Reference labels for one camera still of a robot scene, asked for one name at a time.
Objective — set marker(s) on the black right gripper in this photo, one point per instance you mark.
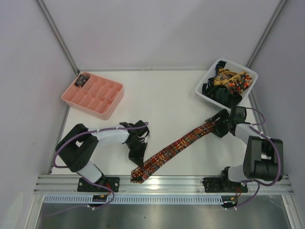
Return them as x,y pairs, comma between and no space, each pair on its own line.
219,123

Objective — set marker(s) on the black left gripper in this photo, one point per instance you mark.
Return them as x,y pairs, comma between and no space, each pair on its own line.
137,151

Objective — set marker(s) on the red multicolour patterned tie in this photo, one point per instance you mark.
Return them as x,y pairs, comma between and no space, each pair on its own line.
155,162

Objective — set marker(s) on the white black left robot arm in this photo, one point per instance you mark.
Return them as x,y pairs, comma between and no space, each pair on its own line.
74,151

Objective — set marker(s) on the yellow patterned tie in basket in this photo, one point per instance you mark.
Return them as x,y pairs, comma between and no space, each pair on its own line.
224,76

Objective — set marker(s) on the red floral tie in basket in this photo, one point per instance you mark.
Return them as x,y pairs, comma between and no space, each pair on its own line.
240,84

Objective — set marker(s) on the white perforated plastic basket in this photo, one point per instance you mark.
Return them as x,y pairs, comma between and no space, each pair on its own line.
227,64

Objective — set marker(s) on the pink compartment tray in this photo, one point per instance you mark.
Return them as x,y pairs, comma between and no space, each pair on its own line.
99,97

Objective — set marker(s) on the rolled dark tie in tray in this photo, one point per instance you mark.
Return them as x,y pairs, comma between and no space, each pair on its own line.
82,80

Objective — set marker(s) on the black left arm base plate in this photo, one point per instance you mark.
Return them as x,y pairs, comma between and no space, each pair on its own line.
101,185

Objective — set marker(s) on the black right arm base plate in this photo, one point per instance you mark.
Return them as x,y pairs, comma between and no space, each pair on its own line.
218,185

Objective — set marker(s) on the aluminium front rail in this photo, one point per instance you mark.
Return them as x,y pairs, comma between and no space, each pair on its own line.
155,185

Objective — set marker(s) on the white slotted cable duct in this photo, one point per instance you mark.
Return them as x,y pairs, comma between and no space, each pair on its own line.
134,199

